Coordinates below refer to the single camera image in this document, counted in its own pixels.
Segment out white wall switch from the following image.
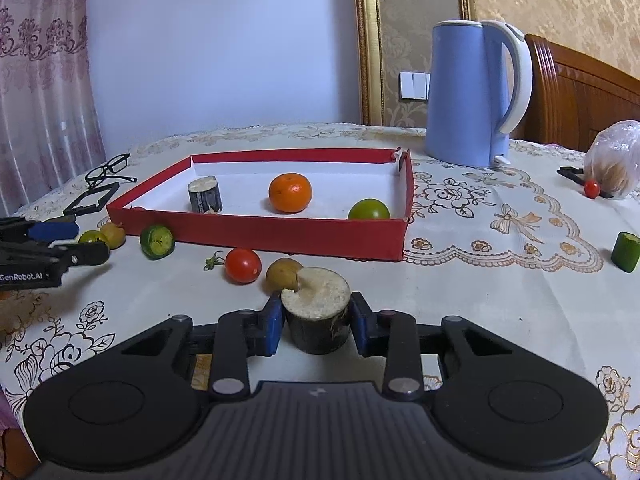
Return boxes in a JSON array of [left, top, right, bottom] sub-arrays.
[[398, 71, 431, 101]]

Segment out small yellow fruit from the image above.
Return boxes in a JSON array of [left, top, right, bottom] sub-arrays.
[[265, 257, 305, 295], [98, 222, 127, 250]]

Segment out clear plastic bag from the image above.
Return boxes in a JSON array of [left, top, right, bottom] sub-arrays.
[[583, 120, 640, 200]]

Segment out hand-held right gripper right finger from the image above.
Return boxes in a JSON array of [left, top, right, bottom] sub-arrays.
[[349, 290, 507, 401]]

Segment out orange tangerine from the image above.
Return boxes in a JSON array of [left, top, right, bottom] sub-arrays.
[[268, 172, 313, 214]]

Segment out black eyeglasses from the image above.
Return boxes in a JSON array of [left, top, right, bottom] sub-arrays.
[[84, 153, 139, 190]]

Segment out green cucumber piece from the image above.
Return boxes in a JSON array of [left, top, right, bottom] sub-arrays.
[[611, 231, 640, 274], [139, 224, 176, 261]]

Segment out black hexagonal frame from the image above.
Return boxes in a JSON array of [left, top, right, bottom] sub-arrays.
[[63, 182, 120, 217]]

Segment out gold framed wall panel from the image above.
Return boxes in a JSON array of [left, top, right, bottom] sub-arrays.
[[349, 0, 477, 127]]

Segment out sugarcane piece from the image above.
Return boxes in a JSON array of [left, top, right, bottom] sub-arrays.
[[280, 266, 352, 356], [187, 176, 224, 215]]

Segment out red cardboard box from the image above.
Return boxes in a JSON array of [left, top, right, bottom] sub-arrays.
[[106, 147, 415, 262]]

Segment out wooden chair back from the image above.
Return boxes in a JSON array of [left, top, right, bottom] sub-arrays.
[[509, 33, 640, 154]]

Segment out pink patterned curtain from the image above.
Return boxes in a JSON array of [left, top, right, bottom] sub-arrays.
[[0, 0, 107, 217]]

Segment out flat black object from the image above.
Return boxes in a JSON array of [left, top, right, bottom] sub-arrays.
[[556, 165, 614, 199]]

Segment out large green plum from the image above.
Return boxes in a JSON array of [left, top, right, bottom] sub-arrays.
[[347, 198, 391, 221]]

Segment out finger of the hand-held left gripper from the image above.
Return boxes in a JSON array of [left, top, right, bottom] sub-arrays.
[[50, 241, 111, 267], [27, 220, 80, 241]]

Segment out blue electric kettle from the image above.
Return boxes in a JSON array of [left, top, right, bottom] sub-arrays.
[[423, 19, 534, 169]]

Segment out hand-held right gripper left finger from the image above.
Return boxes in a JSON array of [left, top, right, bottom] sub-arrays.
[[120, 291, 287, 402]]

